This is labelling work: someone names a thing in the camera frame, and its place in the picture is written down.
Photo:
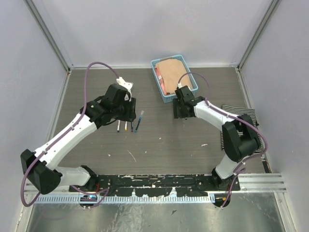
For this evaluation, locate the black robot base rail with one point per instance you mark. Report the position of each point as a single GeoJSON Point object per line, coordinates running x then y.
{"type": "Point", "coordinates": [163, 185]}

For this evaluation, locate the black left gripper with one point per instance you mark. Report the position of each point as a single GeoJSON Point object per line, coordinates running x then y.
{"type": "Point", "coordinates": [130, 115]}

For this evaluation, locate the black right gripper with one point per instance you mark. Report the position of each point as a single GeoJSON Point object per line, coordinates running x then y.
{"type": "Point", "coordinates": [177, 113]}

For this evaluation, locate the teal pen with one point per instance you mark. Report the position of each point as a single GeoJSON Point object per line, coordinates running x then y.
{"type": "Point", "coordinates": [139, 120]}

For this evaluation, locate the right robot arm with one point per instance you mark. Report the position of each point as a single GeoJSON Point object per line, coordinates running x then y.
{"type": "Point", "coordinates": [240, 137]}

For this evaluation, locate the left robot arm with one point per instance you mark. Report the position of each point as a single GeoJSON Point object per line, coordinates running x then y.
{"type": "Point", "coordinates": [42, 164]}

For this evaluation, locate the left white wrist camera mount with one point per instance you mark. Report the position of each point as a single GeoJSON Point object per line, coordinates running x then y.
{"type": "Point", "coordinates": [128, 86]}

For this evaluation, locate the light blue slotted cable duct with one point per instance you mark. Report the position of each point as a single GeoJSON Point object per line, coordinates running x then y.
{"type": "Point", "coordinates": [80, 198]}

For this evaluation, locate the peach folded towel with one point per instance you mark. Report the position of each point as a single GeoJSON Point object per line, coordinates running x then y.
{"type": "Point", "coordinates": [169, 72]}

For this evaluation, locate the white marker with blue end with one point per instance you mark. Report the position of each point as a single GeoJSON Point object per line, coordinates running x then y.
{"type": "Point", "coordinates": [118, 126]}

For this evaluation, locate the light blue perforated basket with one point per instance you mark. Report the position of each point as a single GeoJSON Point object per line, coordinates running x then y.
{"type": "Point", "coordinates": [186, 79]}

